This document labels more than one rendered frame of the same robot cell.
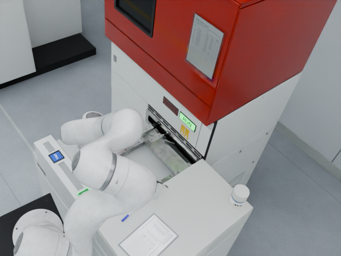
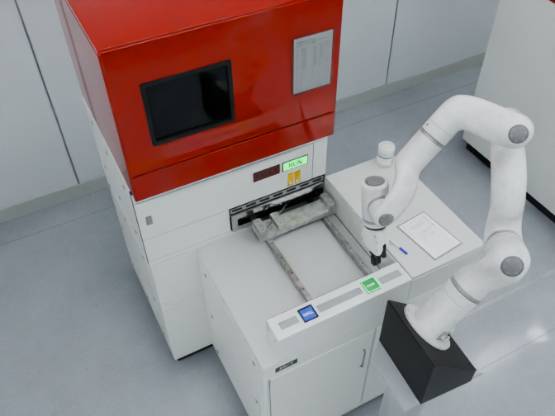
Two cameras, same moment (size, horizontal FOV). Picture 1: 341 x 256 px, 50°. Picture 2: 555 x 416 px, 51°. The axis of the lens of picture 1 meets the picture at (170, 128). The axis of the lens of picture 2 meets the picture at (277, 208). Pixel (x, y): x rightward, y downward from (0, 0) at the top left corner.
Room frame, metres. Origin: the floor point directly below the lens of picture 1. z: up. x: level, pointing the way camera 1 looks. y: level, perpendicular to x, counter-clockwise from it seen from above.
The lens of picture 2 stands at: (0.68, 1.61, 2.65)
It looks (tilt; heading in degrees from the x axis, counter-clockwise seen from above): 45 degrees down; 291
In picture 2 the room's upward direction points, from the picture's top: 1 degrees counter-clockwise
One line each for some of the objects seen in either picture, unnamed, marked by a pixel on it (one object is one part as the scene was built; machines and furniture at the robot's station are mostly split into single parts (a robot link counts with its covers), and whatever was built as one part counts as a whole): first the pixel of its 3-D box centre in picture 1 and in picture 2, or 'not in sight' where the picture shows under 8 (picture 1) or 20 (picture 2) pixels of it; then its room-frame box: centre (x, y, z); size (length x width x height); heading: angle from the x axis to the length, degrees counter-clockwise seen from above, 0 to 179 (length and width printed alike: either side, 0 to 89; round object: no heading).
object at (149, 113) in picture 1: (171, 138); (278, 205); (1.30, -0.01, 0.89); 0.44 x 0.02 x 0.10; 48
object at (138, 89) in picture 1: (155, 101); (237, 196); (1.43, 0.11, 1.02); 0.82 x 0.03 x 0.40; 48
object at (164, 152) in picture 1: (163, 152); (293, 219); (1.22, 0.01, 0.87); 0.36 x 0.08 x 0.03; 48
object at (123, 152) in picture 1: (118, 155); (286, 267); (1.17, 0.24, 0.84); 0.50 x 0.02 x 0.03; 138
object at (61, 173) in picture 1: (72, 184); (339, 310); (0.90, 0.41, 0.89); 0.55 x 0.09 x 0.14; 48
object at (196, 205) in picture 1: (176, 224); (398, 219); (0.80, -0.11, 0.89); 0.62 x 0.35 x 0.14; 138
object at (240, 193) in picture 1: (239, 196); (385, 153); (0.93, -0.36, 1.01); 0.07 x 0.07 x 0.10
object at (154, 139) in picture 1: (155, 139); (277, 220); (1.27, 0.07, 0.89); 0.08 x 0.03 x 0.03; 138
